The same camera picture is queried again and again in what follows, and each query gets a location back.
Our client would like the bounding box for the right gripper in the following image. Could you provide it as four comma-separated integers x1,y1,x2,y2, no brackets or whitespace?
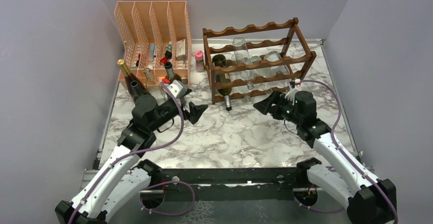
253,89,303,125

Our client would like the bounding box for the green wine bottle brown label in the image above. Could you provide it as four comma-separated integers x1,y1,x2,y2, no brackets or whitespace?
164,61,182,83

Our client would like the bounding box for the clear glass bottle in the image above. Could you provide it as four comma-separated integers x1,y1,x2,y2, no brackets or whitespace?
250,56,274,95
232,37,254,90
143,67,167,102

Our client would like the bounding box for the brown wooden wine rack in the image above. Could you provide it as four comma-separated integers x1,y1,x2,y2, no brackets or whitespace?
202,17,317,105

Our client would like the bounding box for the red wine bottle gold cap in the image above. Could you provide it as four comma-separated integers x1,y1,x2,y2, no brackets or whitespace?
117,59,150,97

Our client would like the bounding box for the dark bottle white label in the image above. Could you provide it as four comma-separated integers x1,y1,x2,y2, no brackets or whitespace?
130,81,150,102

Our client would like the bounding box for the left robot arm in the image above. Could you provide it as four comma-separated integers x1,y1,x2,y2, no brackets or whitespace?
55,94,208,223

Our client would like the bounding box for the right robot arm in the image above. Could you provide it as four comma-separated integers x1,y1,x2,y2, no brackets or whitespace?
253,91,398,223

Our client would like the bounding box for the clear bottle with cork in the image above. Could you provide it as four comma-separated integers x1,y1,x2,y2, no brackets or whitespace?
264,51,290,91

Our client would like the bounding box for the red capped small bottle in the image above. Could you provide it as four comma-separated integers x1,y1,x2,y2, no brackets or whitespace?
160,41,172,67

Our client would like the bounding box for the pink capped jar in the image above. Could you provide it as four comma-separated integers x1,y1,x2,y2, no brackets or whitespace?
194,50,205,72

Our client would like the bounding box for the small white box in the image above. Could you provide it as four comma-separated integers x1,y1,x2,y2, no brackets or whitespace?
176,39,188,60

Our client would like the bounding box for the orange plastic file organizer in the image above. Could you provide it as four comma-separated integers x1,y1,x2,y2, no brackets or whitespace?
114,1,192,85

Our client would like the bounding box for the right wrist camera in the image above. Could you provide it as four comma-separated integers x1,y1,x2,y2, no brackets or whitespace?
285,79,302,102

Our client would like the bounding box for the black mounting rail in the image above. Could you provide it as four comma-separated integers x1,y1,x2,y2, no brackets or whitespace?
139,167,319,208

